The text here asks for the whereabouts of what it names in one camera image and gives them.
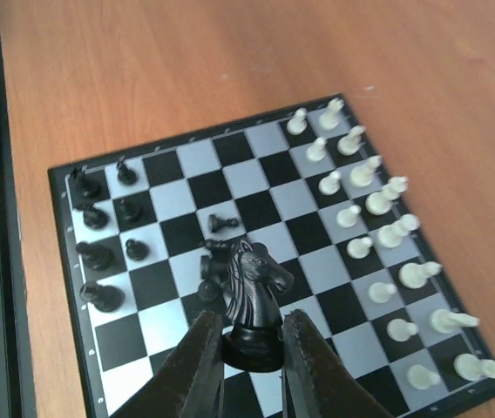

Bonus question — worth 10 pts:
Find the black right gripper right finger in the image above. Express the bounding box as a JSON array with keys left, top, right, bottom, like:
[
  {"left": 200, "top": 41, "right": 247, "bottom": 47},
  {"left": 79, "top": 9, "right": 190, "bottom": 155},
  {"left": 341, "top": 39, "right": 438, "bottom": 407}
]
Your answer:
[{"left": 282, "top": 309, "right": 390, "bottom": 417}]

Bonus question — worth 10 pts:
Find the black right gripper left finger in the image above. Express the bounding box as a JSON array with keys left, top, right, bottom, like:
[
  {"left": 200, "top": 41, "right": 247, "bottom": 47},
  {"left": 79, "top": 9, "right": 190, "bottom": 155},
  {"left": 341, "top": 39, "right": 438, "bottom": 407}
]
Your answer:
[{"left": 113, "top": 311, "right": 224, "bottom": 418}]

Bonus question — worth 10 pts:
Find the black king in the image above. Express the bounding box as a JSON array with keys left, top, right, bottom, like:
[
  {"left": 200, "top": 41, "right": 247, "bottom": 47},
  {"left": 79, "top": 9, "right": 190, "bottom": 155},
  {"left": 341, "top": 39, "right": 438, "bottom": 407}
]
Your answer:
[{"left": 79, "top": 281, "right": 125, "bottom": 313}]

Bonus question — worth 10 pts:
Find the white pawn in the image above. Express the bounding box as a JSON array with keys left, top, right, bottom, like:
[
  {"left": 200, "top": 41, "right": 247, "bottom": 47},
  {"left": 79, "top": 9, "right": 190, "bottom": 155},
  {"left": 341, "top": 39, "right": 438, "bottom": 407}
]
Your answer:
[
  {"left": 387, "top": 318, "right": 418, "bottom": 342},
  {"left": 406, "top": 364, "right": 441, "bottom": 390},
  {"left": 368, "top": 282, "right": 397, "bottom": 304},
  {"left": 347, "top": 236, "right": 373, "bottom": 260}
]

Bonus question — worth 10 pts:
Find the white knight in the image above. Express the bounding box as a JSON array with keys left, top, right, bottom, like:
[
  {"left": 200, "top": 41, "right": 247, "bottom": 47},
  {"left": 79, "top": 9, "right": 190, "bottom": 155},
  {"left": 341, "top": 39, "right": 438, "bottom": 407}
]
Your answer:
[{"left": 430, "top": 309, "right": 480, "bottom": 334}]

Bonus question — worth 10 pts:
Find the black pawn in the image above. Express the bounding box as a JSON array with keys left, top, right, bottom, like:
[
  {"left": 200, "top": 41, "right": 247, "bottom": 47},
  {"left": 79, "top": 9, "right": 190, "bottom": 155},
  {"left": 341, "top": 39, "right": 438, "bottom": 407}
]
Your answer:
[
  {"left": 125, "top": 239, "right": 149, "bottom": 261},
  {"left": 116, "top": 159, "right": 138, "bottom": 185},
  {"left": 118, "top": 199, "right": 143, "bottom": 222}
]

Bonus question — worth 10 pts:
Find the white bishop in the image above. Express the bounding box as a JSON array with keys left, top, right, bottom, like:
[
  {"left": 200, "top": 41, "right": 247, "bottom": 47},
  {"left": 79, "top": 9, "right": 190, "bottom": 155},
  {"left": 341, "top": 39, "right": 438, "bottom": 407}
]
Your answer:
[{"left": 398, "top": 261, "right": 443, "bottom": 289}]

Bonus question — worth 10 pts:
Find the white rook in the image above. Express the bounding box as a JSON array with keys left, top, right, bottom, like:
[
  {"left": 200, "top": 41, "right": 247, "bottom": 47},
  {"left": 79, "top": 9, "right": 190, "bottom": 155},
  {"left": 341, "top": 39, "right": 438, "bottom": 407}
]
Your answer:
[{"left": 453, "top": 354, "right": 495, "bottom": 381}]

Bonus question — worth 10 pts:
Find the black and white chessboard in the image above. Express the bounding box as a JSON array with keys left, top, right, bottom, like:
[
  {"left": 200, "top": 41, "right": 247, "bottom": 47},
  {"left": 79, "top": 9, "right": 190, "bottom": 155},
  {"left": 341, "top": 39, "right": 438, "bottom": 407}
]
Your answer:
[{"left": 49, "top": 98, "right": 495, "bottom": 417}]

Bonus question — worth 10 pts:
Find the white king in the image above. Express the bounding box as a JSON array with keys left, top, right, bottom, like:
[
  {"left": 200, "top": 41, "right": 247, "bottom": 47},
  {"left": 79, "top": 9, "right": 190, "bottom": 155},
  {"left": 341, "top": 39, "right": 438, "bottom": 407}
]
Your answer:
[{"left": 365, "top": 176, "right": 409, "bottom": 216}]

